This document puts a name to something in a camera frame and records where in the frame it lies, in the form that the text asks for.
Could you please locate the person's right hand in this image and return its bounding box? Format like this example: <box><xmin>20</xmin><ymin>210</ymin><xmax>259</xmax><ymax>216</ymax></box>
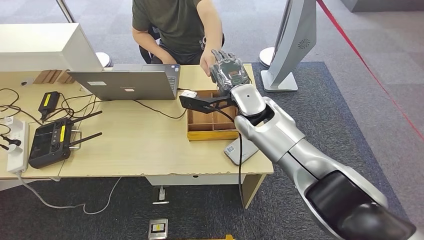
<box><xmin>158</xmin><ymin>52</ymin><xmax>178</xmax><ymax>65</ymax></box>

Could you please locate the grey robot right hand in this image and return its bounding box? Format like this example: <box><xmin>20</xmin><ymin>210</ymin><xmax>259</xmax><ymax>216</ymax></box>
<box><xmin>209</xmin><ymin>49</ymin><xmax>253</xmax><ymax>97</ymax></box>

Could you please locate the person's left hand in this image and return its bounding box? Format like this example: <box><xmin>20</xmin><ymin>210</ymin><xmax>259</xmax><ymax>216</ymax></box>
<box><xmin>199</xmin><ymin>48</ymin><xmax>220</xmax><ymax>78</ymax></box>

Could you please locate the wooden organizer box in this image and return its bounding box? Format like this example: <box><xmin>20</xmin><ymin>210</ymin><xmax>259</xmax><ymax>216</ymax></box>
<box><xmin>186</xmin><ymin>89</ymin><xmax>240</xmax><ymax>142</ymax></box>

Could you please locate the grey card reader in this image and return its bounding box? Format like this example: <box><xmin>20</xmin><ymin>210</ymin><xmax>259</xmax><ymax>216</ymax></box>
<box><xmin>223</xmin><ymin>135</ymin><xmax>260</xmax><ymax>167</ymax></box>

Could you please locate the person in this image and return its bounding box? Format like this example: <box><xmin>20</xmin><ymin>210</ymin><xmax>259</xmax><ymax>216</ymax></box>
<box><xmin>131</xmin><ymin>0</ymin><xmax>225</xmax><ymax>78</ymax></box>

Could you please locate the grey laptop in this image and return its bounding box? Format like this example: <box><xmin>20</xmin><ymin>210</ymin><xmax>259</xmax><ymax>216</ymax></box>
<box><xmin>67</xmin><ymin>63</ymin><xmax>182</xmax><ymax>101</ymax></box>

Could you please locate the grey kiosk stand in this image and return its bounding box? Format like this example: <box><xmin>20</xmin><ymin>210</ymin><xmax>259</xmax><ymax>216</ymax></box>
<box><xmin>259</xmin><ymin>0</ymin><xmax>318</xmax><ymax>93</ymax></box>

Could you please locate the dark grey floor rug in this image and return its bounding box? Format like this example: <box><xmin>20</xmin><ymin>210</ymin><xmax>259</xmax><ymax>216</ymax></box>
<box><xmin>0</xmin><ymin>61</ymin><xmax>420</xmax><ymax>240</ymax></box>

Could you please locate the white under-desk drawer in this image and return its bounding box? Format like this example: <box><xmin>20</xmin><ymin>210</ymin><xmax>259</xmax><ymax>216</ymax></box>
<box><xmin>145</xmin><ymin>174</ymin><xmax>248</xmax><ymax>187</ymax></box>

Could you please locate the metal pole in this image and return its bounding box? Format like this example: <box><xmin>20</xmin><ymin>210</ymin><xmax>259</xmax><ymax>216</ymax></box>
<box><xmin>56</xmin><ymin>0</ymin><xmax>78</xmax><ymax>24</ymax></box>

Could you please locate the red barrier tape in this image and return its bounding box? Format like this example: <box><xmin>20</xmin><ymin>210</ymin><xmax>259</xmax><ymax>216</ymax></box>
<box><xmin>316</xmin><ymin>0</ymin><xmax>424</xmax><ymax>142</ymax></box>

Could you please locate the light wood desk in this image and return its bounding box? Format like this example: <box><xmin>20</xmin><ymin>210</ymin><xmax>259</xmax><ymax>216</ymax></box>
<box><xmin>0</xmin><ymin>62</ymin><xmax>275</xmax><ymax>210</ymax></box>

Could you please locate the black power adapter yellow label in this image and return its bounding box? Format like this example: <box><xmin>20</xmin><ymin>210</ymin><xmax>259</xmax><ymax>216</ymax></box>
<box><xmin>38</xmin><ymin>91</ymin><xmax>62</xmax><ymax>122</ymax></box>

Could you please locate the floor plug outlet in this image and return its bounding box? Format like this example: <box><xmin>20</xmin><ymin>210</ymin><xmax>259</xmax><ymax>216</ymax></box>
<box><xmin>152</xmin><ymin>186</ymin><xmax>170</xmax><ymax>206</ymax></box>

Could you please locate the black remote controller with antennas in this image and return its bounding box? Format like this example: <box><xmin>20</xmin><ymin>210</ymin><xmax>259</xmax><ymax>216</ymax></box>
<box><xmin>28</xmin><ymin>110</ymin><xmax>104</xmax><ymax>170</ymax></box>

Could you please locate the grey platform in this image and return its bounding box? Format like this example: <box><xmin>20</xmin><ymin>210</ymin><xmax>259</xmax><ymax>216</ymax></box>
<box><xmin>341</xmin><ymin>0</ymin><xmax>424</xmax><ymax>13</ymax></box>

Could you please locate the silver floor socket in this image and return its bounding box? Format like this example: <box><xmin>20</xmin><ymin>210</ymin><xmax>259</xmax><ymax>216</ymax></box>
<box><xmin>148</xmin><ymin>218</ymin><xmax>169</xmax><ymax>240</ymax></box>

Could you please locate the black plug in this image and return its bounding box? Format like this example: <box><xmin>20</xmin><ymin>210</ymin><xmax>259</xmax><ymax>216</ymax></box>
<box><xmin>0</xmin><ymin>134</ymin><xmax>22</xmax><ymax>152</ymax></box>

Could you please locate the white power strip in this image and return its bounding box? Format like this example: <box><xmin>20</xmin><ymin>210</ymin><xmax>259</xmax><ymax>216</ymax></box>
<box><xmin>5</xmin><ymin>119</ymin><xmax>31</xmax><ymax>175</ymax></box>

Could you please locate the black camera bracket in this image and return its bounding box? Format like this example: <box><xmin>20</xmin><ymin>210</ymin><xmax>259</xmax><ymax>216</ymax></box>
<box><xmin>179</xmin><ymin>94</ymin><xmax>238</xmax><ymax>115</ymax></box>

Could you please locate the round white post base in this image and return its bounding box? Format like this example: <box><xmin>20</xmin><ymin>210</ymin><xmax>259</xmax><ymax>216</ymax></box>
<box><xmin>95</xmin><ymin>51</ymin><xmax>113</xmax><ymax>68</ymax></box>
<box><xmin>258</xmin><ymin>46</ymin><xmax>276</xmax><ymax>68</ymax></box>

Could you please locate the black laptop cable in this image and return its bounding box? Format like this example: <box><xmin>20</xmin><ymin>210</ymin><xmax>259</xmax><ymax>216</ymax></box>
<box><xmin>132</xmin><ymin>87</ymin><xmax>193</xmax><ymax>120</ymax></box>

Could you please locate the black adapter cable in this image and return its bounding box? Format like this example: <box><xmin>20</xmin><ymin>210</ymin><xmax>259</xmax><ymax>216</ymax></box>
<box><xmin>40</xmin><ymin>92</ymin><xmax>113</xmax><ymax>124</ymax></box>

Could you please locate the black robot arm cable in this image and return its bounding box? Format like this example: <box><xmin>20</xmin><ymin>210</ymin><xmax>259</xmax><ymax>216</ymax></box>
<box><xmin>203</xmin><ymin>105</ymin><xmax>246</xmax><ymax>206</ymax></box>

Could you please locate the black looped cable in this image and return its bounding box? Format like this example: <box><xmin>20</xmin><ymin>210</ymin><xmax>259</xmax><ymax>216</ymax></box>
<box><xmin>0</xmin><ymin>87</ymin><xmax>43</xmax><ymax>127</ymax></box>

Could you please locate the white power cable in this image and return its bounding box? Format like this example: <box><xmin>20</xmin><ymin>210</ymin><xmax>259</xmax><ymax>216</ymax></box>
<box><xmin>16</xmin><ymin>172</ymin><xmax>123</xmax><ymax>216</ymax></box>

